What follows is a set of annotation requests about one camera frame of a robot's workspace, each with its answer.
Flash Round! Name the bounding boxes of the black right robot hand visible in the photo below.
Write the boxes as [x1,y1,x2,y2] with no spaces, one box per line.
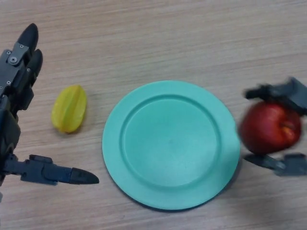
[243,77,307,177]

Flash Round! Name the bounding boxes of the red apple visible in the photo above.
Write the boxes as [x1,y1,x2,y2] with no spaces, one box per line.
[239,102,302,155]

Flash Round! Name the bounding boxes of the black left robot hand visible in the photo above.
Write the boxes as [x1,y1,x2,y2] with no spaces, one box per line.
[0,23,100,190]

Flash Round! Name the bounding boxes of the yellow starfruit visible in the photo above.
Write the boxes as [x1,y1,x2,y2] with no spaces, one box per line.
[51,85,87,134]

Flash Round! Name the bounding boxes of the green round plate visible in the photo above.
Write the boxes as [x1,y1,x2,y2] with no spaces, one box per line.
[102,80,241,211]

